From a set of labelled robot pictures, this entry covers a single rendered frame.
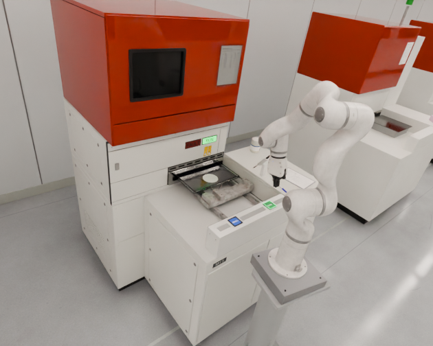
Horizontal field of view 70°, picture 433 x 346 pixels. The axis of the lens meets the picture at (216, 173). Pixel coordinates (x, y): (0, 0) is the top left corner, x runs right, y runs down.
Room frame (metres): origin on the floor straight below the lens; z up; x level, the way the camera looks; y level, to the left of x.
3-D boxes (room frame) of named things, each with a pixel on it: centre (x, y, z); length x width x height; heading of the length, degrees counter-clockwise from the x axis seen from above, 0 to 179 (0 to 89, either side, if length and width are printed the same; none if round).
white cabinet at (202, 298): (1.59, -0.15, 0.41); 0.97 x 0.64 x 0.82; 133
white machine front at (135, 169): (1.64, 0.27, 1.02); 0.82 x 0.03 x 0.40; 133
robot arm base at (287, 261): (1.07, -0.40, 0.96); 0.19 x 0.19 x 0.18
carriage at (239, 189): (1.57, -0.09, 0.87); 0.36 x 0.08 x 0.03; 133
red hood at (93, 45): (1.86, 0.48, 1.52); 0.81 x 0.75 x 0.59; 133
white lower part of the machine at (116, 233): (1.89, 0.50, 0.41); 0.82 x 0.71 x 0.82; 133
